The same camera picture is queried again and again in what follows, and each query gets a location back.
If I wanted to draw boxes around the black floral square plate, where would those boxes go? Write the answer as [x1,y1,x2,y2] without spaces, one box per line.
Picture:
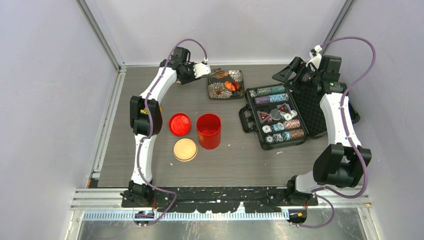
[207,70,245,100]

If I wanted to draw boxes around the aluminium front rail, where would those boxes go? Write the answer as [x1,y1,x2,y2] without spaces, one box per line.
[70,188,372,221]

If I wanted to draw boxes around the red round lid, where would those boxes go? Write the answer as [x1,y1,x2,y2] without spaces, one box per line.
[168,112,192,137]

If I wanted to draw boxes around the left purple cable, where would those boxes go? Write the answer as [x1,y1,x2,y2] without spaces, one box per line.
[136,38,209,227]

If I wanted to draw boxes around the beige round inner lid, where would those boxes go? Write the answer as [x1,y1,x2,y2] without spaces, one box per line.
[173,138,198,162]

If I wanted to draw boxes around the black poker chip case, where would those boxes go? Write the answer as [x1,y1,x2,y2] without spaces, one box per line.
[239,82,359,150]

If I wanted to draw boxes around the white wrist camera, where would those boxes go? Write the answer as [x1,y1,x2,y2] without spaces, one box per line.
[306,45,322,72]
[193,60,212,79]

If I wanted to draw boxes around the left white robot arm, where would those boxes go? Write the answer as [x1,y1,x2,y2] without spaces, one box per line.
[122,47,212,207]

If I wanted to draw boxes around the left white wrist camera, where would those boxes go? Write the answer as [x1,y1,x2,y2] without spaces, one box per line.
[193,60,212,79]

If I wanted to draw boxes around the red cylindrical container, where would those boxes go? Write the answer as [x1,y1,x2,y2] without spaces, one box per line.
[195,113,222,150]

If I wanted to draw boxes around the orange fried food top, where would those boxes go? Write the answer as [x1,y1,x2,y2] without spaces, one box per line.
[214,71,229,79]

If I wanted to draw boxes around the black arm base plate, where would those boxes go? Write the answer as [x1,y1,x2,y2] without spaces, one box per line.
[120,186,318,214]

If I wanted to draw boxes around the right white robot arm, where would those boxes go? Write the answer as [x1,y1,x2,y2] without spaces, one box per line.
[272,55,372,205]

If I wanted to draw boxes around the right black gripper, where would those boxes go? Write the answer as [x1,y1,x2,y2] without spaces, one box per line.
[272,56,322,95]

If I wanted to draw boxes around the purple cable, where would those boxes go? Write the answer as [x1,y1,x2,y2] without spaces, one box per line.
[136,38,209,227]
[294,36,378,229]

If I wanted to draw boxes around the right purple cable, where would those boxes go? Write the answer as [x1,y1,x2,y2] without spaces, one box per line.
[294,36,378,229]

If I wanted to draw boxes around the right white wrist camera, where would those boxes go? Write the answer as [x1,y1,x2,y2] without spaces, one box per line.
[306,45,322,72]

